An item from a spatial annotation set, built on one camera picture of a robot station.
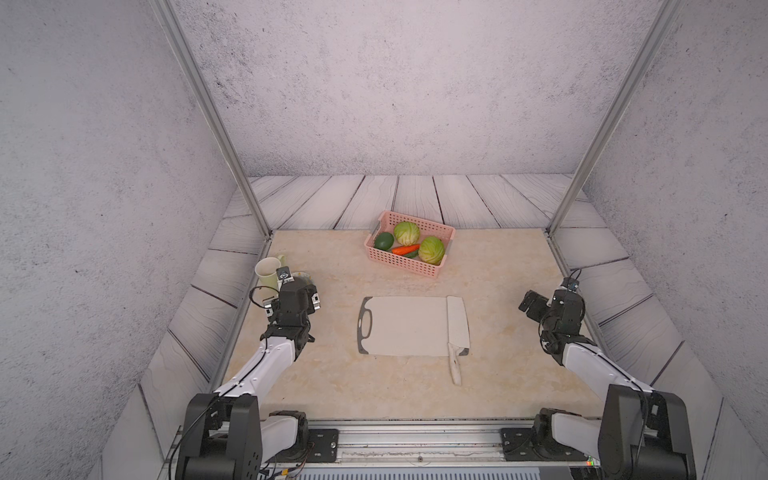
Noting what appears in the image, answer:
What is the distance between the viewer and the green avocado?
1.14 metres

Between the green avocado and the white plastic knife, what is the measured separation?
11.9 inches

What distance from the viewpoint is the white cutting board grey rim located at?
91 cm

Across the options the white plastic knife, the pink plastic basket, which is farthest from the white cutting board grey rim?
the pink plastic basket

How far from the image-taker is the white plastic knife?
0.86 m

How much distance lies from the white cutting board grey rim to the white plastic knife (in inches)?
0.4

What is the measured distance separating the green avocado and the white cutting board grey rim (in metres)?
0.21
